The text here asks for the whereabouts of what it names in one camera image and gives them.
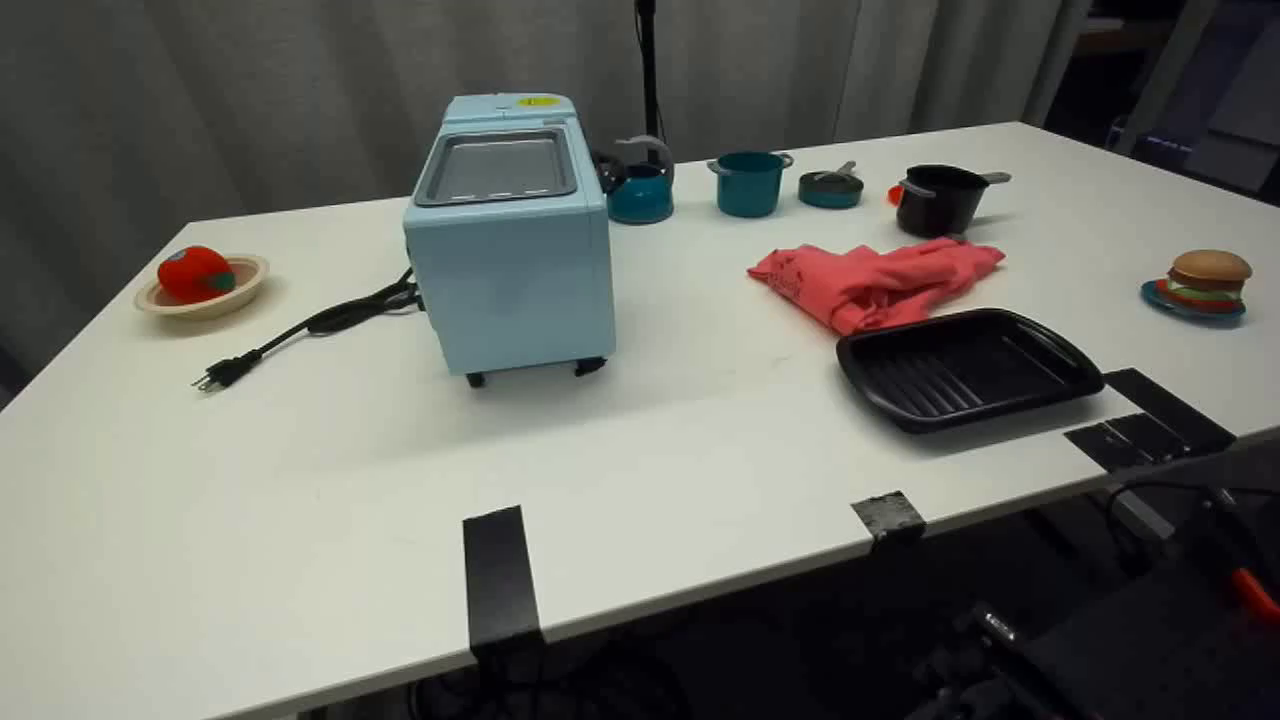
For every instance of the red printed cloth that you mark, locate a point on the red printed cloth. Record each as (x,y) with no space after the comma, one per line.
(865,287)

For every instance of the light blue toaster oven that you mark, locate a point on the light blue toaster oven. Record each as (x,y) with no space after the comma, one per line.
(512,280)

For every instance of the teal toy kettle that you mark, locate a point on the teal toy kettle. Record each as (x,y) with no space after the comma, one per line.
(640,196)

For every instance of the teal toy pot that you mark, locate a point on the teal toy pot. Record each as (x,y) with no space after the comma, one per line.
(751,185)

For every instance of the long black tape strip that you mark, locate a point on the long black tape strip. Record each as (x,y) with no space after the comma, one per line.
(500,574)

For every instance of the small teal toy pan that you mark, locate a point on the small teal toy pan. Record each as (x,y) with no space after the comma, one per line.
(830,188)

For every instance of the small black tape square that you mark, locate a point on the small black tape square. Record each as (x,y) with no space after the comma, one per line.
(888,515)

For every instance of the black tripod pole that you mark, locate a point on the black tripod pole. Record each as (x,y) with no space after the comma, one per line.
(651,64)

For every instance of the black ridged grill tray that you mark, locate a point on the black ridged grill tray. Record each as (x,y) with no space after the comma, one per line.
(973,366)

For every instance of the black pot with red knob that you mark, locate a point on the black pot with red knob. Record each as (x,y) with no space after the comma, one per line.
(941,207)

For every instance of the beige shallow bowl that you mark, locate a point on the beige shallow bowl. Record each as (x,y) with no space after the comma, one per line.
(251,287)

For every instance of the red toy tomato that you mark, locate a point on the red toy tomato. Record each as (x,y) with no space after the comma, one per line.
(194,275)

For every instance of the short black tape strip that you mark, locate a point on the short black tape strip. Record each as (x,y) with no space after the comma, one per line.
(1115,441)

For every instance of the wide black tape strip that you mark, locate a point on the wide black tape strip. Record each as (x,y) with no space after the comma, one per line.
(1175,407)

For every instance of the toy hamburger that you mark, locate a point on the toy hamburger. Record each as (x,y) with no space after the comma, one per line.
(1207,280)

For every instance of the black equipment beside table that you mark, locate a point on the black equipment beside table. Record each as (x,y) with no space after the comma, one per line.
(1146,655)

